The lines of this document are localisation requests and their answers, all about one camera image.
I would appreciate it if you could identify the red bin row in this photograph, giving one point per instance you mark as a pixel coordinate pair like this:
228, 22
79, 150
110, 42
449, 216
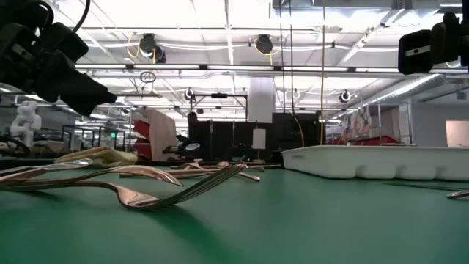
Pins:
381, 140

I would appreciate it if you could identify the copper table knife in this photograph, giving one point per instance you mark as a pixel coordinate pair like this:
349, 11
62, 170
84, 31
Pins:
421, 186

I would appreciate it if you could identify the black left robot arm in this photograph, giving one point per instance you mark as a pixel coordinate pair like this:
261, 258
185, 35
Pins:
22, 11

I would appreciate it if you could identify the long ceiling light strip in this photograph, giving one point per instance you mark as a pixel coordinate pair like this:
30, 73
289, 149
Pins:
165, 67

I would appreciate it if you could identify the red storage bins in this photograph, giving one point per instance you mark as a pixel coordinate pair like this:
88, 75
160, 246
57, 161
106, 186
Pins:
141, 128

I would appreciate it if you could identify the white square pillar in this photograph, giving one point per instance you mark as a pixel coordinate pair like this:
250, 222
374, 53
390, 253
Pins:
261, 99

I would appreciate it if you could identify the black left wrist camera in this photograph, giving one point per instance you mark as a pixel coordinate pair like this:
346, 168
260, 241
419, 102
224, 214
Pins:
69, 42

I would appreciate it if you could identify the white paper sign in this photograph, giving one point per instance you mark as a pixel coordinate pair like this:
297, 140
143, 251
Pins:
259, 139

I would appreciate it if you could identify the yellow checked folded cloth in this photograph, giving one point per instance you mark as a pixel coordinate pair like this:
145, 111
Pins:
99, 155

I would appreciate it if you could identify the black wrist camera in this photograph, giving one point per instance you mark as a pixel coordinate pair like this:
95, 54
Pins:
414, 51
69, 42

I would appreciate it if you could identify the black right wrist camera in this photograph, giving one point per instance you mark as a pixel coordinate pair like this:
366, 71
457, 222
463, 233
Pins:
414, 51

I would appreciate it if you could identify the black partition wall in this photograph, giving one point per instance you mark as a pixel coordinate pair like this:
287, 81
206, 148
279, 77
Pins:
220, 139

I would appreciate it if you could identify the black table frame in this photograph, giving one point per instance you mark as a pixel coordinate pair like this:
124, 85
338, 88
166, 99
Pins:
29, 163

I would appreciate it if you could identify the silver ventilation duct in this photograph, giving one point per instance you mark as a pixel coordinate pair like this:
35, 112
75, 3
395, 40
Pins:
406, 89

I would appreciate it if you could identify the white cutlery tray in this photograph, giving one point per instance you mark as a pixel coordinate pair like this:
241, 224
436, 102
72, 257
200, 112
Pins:
366, 161

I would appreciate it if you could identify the beige leaning board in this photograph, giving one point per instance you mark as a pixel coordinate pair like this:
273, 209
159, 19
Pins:
163, 135

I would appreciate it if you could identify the black gantry frame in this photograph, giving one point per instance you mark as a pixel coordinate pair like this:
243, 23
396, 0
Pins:
220, 95

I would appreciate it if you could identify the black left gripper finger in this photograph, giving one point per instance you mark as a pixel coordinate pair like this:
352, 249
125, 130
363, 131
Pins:
88, 95

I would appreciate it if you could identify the round magnifier lamp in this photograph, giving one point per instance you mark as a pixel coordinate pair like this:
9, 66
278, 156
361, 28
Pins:
192, 146

